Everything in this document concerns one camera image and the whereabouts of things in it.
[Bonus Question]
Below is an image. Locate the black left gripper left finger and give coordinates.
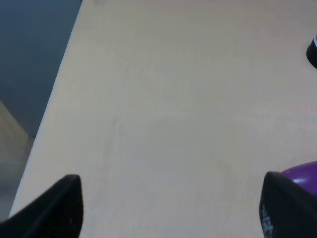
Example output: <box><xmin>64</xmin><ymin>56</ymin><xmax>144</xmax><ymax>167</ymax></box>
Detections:
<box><xmin>0</xmin><ymin>174</ymin><xmax>83</xmax><ymax>238</ymax></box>

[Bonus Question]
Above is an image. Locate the black mesh pen holder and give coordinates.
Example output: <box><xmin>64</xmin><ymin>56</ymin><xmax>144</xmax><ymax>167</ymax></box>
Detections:
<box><xmin>306</xmin><ymin>35</ymin><xmax>317</xmax><ymax>69</ymax></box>

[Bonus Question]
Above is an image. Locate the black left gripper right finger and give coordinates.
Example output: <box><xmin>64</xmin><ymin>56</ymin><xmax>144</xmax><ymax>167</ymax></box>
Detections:
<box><xmin>259</xmin><ymin>172</ymin><xmax>317</xmax><ymax>238</ymax></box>

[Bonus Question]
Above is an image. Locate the purple eggplant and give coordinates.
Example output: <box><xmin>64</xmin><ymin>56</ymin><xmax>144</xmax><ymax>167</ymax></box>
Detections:
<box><xmin>282</xmin><ymin>161</ymin><xmax>317</xmax><ymax>196</ymax></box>

